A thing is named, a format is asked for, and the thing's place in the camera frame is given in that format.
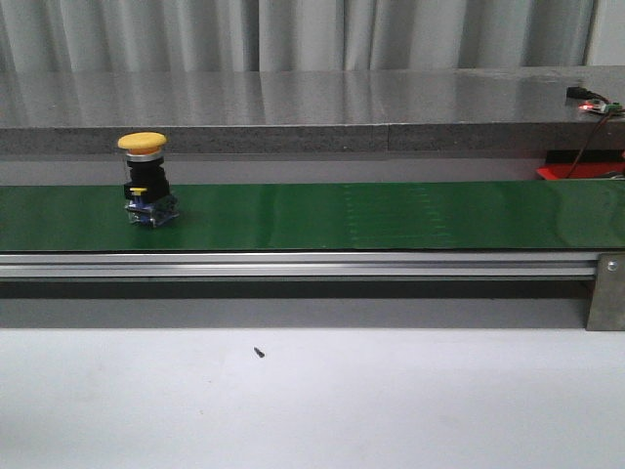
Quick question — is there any grey stone shelf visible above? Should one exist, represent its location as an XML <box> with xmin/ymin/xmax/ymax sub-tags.
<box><xmin>1</xmin><ymin>65</ymin><xmax>624</xmax><ymax>155</ymax></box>

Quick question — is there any green conveyor belt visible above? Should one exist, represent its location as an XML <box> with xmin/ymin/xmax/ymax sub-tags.
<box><xmin>1</xmin><ymin>180</ymin><xmax>624</xmax><ymax>252</ymax></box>

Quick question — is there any red plastic tray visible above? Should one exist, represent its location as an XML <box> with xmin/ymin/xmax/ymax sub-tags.
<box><xmin>536</xmin><ymin>162</ymin><xmax>624</xmax><ymax>181</ymax></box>

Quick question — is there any black usb plug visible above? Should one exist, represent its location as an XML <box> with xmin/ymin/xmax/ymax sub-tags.
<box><xmin>566</xmin><ymin>87</ymin><xmax>593</xmax><ymax>103</ymax></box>

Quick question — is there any small green circuit board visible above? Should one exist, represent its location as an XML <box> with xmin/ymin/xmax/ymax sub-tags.
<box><xmin>578</xmin><ymin>99</ymin><xmax>624</xmax><ymax>115</ymax></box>

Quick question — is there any grey curtain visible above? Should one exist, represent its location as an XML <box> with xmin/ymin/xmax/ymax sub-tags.
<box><xmin>1</xmin><ymin>1</ymin><xmax>597</xmax><ymax>73</ymax></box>

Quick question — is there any aluminium conveyor rail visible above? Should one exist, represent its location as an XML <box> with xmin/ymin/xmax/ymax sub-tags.
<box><xmin>1</xmin><ymin>251</ymin><xmax>600</xmax><ymax>279</ymax></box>

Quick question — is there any steel conveyor bracket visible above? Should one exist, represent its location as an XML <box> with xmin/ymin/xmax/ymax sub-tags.
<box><xmin>586</xmin><ymin>252</ymin><xmax>625</xmax><ymax>331</ymax></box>

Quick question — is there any thin orange wire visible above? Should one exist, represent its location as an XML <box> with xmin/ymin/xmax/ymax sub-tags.
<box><xmin>564</xmin><ymin>110</ymin><xmax>612</xmax><ymax>180</ymax></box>

